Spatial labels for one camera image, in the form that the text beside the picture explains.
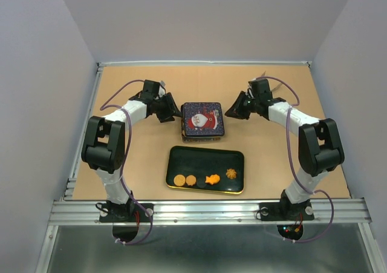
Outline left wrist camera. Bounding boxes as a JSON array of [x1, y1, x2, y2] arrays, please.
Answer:
[[158, 81, 166, 97]]

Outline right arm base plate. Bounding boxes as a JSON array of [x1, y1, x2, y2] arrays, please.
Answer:
[[259, 201, 314, 222]]

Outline flower swirl cookie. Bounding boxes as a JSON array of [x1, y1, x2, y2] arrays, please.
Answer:
[[226, 168, 237, 179]]

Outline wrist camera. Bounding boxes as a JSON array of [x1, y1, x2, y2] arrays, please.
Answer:
[[158, 81, 166, 97], [247, 79, 258, 98]]

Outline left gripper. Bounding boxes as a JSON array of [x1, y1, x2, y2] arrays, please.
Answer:
[[154, 93, 183, 123]]

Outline gold tin lid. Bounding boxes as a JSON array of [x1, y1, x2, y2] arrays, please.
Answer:
[[181, 102, 225, 140]]

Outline metal tongs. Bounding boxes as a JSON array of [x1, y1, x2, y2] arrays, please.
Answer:
[[261, 71, 283, 93]]

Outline orange fish cookie lower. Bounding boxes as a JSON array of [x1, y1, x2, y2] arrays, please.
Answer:
[[205, 174, 220, 185]]

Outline round waffle cookie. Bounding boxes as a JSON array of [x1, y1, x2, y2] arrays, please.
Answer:
[[173, 174, 186, 187]]

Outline black serving tray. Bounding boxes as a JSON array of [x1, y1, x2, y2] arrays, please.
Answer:
[[165, 146, 244, 194]]

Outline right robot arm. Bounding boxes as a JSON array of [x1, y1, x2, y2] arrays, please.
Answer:
[[225, 76, 345, 221]]

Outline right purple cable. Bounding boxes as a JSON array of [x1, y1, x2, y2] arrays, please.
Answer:
[[255, 76, 335, 244]]

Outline aluminium front rail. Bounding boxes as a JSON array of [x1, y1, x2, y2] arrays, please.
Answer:
[[48, 199, 372, 226]]

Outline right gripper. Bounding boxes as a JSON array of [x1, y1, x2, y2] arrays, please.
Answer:
[[224, 90, 259, 120]]

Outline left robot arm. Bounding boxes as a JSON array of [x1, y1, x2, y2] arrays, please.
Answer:
[[81, 80, 182, 222]]

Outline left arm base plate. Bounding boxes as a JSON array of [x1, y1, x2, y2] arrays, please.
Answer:
[[95, 202, 149, 223]]

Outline square cookie tin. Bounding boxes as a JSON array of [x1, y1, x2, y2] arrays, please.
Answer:
[[181, 126, 224, 143]]

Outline small brown cookie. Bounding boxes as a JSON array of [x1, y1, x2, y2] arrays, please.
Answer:
[[186, 175, 197, 186]]

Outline black sandwich cookie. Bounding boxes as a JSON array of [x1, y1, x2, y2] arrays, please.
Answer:
[[197, 178, 207, 189]]

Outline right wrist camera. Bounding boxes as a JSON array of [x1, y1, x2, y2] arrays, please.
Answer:
[[247, 79, 258, 98]]

